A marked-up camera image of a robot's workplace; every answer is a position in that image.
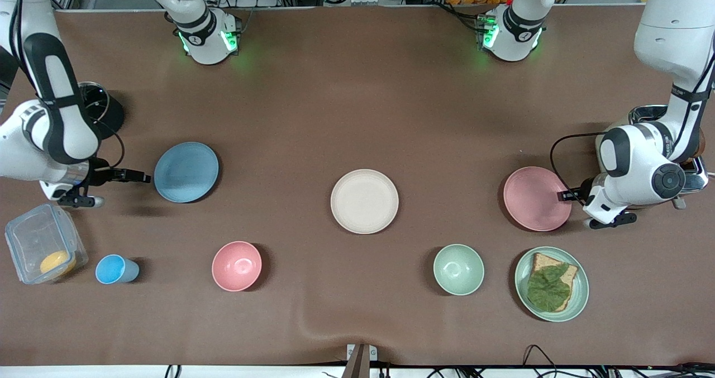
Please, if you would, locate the pink plate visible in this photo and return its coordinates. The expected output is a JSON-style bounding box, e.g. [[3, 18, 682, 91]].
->
[[503, 166, 573, 232]]

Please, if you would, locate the blue plate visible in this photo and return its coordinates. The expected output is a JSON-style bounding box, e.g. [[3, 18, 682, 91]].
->
[[150, 141, 220, 204]]

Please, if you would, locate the bread slice on plate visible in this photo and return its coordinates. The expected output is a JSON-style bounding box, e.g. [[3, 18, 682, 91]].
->
[[528, 252, 579, 313]]

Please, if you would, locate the glass lid blue knob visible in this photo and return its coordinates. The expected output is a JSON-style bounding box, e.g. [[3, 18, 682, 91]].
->
[[80, 82, 109, 127]]

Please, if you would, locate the clear plastic container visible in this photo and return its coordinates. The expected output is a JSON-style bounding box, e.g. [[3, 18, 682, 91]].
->
[[4, 202, 89, 285]]

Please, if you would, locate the green plate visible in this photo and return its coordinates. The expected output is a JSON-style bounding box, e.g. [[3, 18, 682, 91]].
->
[[514, 246, 590, 323]]

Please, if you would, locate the blue cup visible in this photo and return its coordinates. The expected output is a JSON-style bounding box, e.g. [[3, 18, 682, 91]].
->
[[95, 254, 140, 285]]

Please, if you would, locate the green lettuce leaf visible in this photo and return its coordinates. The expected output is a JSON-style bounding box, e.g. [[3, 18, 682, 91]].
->
[[527, 264, 571, 313]]

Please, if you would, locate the beige chrome toaster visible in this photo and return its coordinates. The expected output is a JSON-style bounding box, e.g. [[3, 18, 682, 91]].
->
[[595, 104, 710, 210]]

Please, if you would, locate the green bowl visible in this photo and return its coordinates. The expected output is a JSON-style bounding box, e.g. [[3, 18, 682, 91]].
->
[[433, 244, 485, 296]]

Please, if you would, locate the pink bowl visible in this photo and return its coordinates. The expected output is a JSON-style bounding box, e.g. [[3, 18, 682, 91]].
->
[[211, 241, 263, 293]]

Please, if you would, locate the beige plate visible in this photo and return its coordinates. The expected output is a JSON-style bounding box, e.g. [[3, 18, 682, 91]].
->
[[330, 169, 400, 235]]

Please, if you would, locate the brown table cloth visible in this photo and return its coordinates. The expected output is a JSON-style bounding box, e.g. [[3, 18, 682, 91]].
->
[[0, 4, 715, 367]]

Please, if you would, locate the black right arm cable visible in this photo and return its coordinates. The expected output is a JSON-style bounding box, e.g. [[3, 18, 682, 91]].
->
[[84, 84, 126, 170]]

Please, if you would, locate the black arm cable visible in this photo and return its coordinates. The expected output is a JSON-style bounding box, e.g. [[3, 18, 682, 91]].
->
[[84, 84, 126, 170], [550, 132, 608, 193]]

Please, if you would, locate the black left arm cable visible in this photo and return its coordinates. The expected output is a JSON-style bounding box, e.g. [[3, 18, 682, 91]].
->
[[550, 132, 608, 193]]

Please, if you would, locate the black pot blue handle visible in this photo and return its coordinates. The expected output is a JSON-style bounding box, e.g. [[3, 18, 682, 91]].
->
[[78, 81, 126, 142]]

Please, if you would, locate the metal table edge bracket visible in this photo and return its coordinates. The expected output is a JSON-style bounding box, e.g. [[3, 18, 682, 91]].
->
[[346, 343, 378, 378]]

